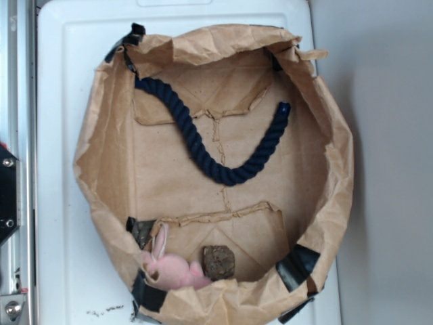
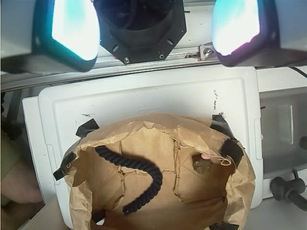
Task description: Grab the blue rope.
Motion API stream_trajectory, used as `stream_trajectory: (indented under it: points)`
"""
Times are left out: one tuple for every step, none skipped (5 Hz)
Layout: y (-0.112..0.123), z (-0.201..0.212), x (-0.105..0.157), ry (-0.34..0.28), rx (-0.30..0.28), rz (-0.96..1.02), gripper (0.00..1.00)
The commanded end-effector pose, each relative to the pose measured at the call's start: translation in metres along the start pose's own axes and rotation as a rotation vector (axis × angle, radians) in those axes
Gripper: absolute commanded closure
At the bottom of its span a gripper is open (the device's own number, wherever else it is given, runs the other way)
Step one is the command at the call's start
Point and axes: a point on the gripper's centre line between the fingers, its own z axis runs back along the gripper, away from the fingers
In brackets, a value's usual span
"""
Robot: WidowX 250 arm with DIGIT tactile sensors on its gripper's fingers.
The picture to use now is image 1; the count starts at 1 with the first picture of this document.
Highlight white plastic tray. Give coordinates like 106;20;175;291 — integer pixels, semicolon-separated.
33;0;341;325

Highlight brown paper bag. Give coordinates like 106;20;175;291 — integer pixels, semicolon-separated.
74;24;354;324

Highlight black metal bracket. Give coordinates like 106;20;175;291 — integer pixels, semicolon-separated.
1;142;21;246

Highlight pink plush bunny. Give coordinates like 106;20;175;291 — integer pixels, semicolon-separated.
142;223;212;291

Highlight brown rough block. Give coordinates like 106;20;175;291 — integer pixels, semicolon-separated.
203;245;235;281

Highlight dark blue twisted rope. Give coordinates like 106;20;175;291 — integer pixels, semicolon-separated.
135;76;292;187

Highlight aluminium frame rail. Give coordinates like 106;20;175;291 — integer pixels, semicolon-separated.
1;1;37;324

